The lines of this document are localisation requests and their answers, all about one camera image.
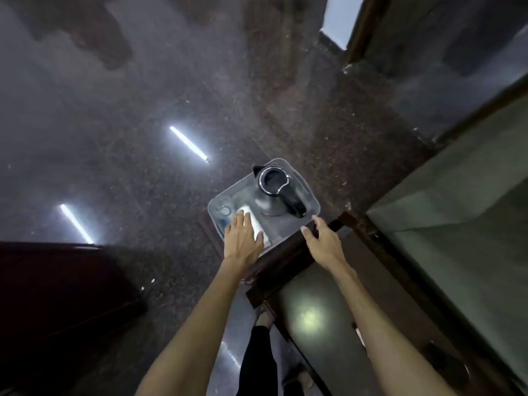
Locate person's left hand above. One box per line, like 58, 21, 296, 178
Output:
222, 210, 265, 272

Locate person's right hand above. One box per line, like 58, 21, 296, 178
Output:
300, 215, 352, 277

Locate clear zip bag blue seal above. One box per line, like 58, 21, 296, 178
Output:
224, 203, 273, 248

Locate clear plastic basket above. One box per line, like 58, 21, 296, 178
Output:
207, 157, 321, 260

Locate steel kettle with black handle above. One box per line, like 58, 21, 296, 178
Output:
252, 163, 308, 219

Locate person's right forearm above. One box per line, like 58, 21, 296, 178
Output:
329, 263, 457, 396

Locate person's left forearm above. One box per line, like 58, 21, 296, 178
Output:
135, 259, 248, 396

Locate person's left leg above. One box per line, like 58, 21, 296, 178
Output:
237, 309, 281, 396

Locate brown plastic stool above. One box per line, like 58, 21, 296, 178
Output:
197, 214, 232, 260

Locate dark wooden table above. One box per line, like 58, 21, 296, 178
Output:
246, 212, 528, 396

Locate green fabric armchair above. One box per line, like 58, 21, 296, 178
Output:
366, 94, 528, 384

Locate dark maroon furniture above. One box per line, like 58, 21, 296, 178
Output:
0, 241, 149, 396

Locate brown wooden door frame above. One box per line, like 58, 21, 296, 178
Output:
344, 0, 393, 67

